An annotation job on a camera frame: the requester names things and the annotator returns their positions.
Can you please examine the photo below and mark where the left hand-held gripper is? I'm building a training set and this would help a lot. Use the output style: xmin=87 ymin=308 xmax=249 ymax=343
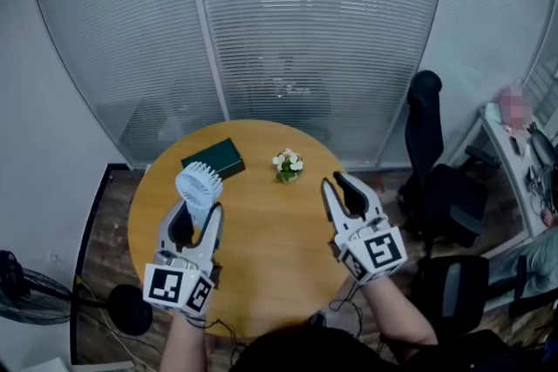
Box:
xmin=142 ymin=199 xmax=225 ymax=318

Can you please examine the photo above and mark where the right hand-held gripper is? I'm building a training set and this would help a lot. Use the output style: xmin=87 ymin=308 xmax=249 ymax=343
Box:
xmin=321 ymin=171 xmax=409 ymax=287

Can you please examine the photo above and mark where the small white fan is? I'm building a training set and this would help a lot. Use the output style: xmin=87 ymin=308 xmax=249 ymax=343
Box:
xmin=174 ymin=161 xmax=224 ymax=229

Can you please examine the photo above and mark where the person's left forearm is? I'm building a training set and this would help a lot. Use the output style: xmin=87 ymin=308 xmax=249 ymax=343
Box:
xmin=160 ymin=311 xmax=206 ymax=372

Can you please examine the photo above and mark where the person's right forearm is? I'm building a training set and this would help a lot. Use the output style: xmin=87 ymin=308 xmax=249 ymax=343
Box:
xmin=360 ymin=274 xmax=439 ymax=348

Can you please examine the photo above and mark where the black standing floor fan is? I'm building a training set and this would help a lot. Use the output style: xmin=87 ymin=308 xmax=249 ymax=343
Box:
xmin=0 ymin=248 xmax=154 ymax=337

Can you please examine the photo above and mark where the small white flower pot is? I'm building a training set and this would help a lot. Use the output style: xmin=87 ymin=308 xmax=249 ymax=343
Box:
xmin=272 ymin=147 xmax=305 ymax=185

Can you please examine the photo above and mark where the dark green box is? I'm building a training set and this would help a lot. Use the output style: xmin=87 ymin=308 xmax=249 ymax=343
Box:
xmin=180 ymin=138 xmax=247 ymax=181

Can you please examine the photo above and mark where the black mesh office chair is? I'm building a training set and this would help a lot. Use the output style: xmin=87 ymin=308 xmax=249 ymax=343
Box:
xmin=413 ymin=254 xmax=558 ymax=345

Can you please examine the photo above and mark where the person's dark clothing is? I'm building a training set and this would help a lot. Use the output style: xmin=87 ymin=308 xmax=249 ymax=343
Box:
xmin=233 ymin=324 xmax=402 ymax=372

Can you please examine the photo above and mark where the grey fish-shaped toy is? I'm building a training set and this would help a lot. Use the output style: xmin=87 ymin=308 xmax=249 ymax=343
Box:
xmin=526 ymin=121 xmax=558 ymax=171

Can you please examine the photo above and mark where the black cable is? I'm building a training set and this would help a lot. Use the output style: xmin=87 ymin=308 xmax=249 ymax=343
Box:
xmin=327 ymin=279 xmax=368 ymax=339

